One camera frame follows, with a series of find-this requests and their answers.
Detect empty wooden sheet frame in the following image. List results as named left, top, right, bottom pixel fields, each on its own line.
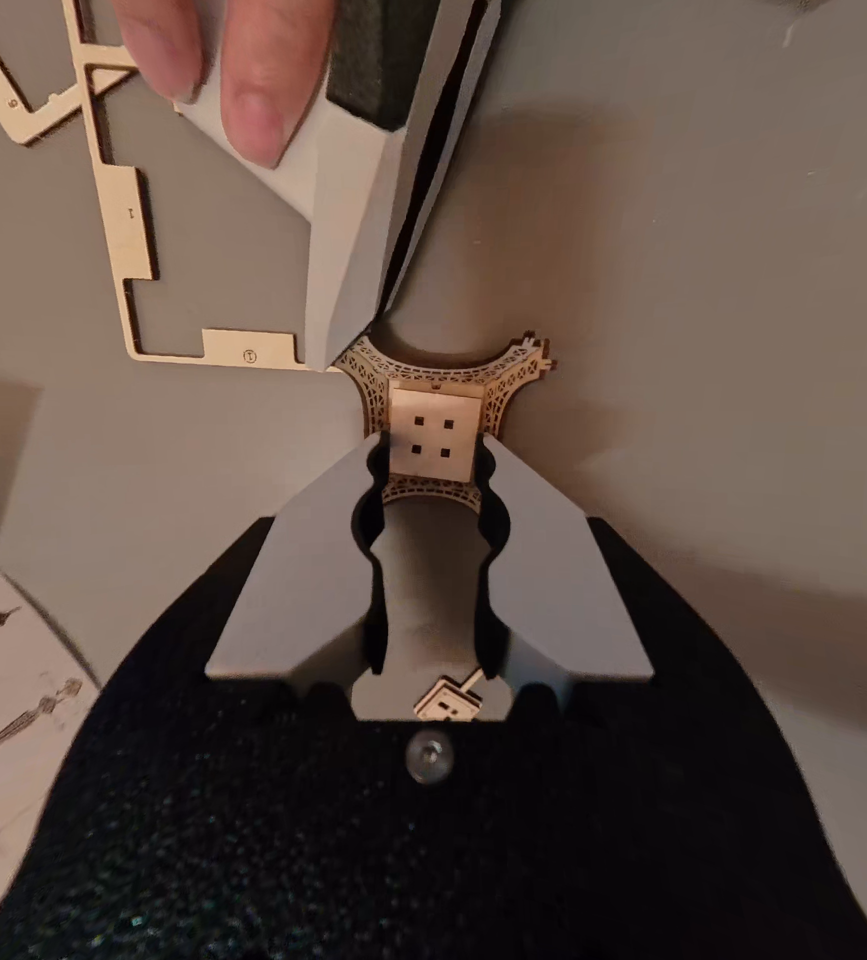
left=0, top=0, right=309, bottom=370

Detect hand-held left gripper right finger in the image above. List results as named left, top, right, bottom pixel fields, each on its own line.
left=477, top=438, right=657, bottom=693

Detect wooden tower model base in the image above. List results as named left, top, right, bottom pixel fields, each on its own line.
left=332, top=330, right=558, bottom=519

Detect person's right hand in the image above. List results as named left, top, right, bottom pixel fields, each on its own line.
left=114, top=0, right=331, bottom=171

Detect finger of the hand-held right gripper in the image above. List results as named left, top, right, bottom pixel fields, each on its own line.
left=375, top=0, right=504, bottom=322
left=177, top=0, right=481, bottom=374

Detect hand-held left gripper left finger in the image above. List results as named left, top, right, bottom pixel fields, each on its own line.
left=206, top=432, right=393, bottom=715

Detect grey desk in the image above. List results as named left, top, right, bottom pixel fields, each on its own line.
left=0, top=0, right=867, bottom=960

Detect small wooden model piece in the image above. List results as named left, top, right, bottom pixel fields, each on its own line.
left=411, top=666, right=489, bottom=726

